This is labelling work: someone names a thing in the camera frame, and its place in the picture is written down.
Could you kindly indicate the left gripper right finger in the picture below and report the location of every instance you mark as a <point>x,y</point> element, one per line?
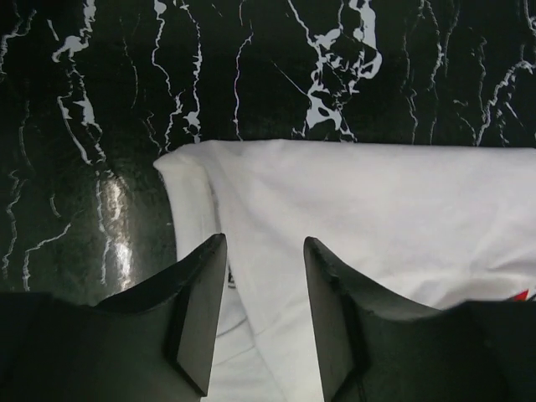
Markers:
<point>375,345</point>

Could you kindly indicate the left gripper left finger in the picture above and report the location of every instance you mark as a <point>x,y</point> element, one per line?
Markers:
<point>152,342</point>

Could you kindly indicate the black marble table mat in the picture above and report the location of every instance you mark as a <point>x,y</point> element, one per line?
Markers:
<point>93,92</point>

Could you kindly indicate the white printed t-shirt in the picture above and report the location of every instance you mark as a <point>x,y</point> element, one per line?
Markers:
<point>438,225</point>

